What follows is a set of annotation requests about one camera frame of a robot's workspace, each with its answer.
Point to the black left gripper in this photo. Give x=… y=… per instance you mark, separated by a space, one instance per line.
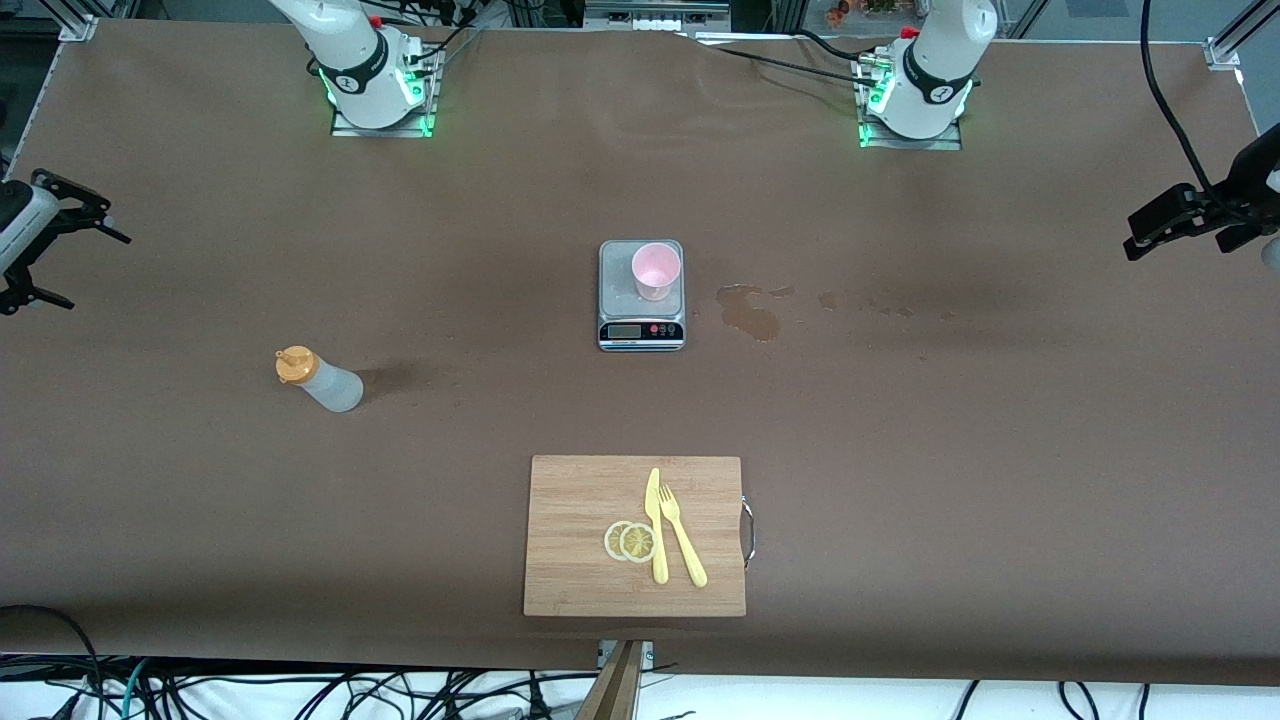
x=1226 y=206

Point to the squeeze bottle with orange cap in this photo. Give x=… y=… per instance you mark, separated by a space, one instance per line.
x=330 y=388

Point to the pink cup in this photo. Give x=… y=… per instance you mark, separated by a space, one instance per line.
x=655 y=270

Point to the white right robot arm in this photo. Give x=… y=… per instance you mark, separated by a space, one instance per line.
x=350 y=60

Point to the brown liquid puddle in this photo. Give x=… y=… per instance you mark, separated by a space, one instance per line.
x=752 y=318

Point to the silver kitchen scale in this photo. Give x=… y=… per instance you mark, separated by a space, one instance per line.
x=620 y=300

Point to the yellow plastic fork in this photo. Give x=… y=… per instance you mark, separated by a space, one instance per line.
x=682 y=540

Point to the wooden cutting board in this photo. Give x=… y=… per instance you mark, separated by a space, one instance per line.
x=580 y=560

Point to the yellow plastic knife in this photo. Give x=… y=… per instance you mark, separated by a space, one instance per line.
x=656 y=530

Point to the lemon slice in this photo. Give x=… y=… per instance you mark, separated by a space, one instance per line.
x=611 y=540
x=640 y=543

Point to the aluminium frame corner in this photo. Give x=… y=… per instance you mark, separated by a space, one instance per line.
x=78 y=22
x=1225 y=45

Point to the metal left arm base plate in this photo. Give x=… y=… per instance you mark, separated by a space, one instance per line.
x=935 y=145

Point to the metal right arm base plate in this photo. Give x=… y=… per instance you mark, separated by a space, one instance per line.
x=385 y=131

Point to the metal bracket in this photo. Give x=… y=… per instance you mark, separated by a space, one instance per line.
x=648 y=652

